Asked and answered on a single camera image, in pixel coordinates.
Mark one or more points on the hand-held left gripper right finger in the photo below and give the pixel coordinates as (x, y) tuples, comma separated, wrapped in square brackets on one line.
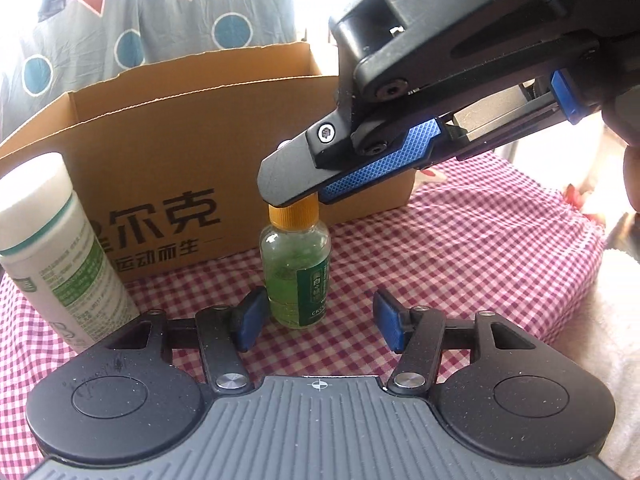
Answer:
[(387, 322)]

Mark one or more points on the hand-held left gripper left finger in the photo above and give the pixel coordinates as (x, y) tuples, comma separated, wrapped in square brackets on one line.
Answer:
[(250, 317)]

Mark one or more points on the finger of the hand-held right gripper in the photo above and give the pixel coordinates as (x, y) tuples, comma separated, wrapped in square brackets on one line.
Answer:
[(295, 170)]

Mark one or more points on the small green glass bottle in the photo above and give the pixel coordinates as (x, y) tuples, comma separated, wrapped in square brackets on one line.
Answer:
[(292, 260)]

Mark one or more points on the brown cardboard box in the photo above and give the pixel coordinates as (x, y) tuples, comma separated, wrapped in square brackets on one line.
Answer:
[(200, 135)]

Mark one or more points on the red checked tablecloth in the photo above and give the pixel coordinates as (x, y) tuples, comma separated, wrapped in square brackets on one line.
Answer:
[(450, 260)]

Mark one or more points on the blue printed bedsheet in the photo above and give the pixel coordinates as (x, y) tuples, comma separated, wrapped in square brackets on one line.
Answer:
[(150, 20)]

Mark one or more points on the white plastic bottle green label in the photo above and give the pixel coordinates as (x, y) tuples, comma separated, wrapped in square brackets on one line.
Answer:
[(55, 240)]

